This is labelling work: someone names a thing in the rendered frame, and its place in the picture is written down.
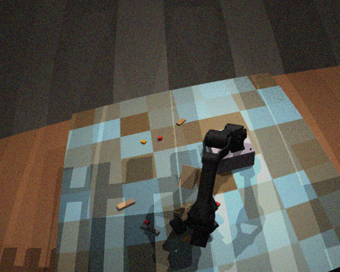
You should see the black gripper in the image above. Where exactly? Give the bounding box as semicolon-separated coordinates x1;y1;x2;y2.
169;197;218;235

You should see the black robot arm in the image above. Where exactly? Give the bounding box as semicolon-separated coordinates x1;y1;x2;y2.
187;124;247;248

